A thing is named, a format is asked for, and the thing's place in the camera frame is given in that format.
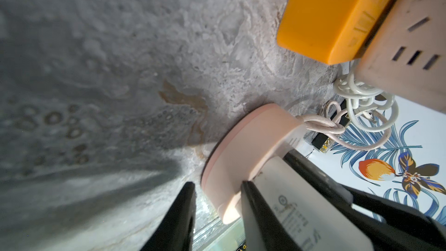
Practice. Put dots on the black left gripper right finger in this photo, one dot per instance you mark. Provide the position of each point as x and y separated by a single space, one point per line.
263 230

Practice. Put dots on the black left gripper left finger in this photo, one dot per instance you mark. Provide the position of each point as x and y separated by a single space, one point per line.
175 232

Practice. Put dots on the white plug adapter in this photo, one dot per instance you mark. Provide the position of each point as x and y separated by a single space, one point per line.
310 220

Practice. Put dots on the round pink power socket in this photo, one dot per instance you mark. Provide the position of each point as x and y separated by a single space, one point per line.
267 132

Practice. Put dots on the black plug adapter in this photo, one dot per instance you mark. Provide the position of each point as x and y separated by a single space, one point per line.
390 226

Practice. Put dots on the orange power strip front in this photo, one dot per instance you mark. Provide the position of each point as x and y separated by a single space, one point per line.
331 31

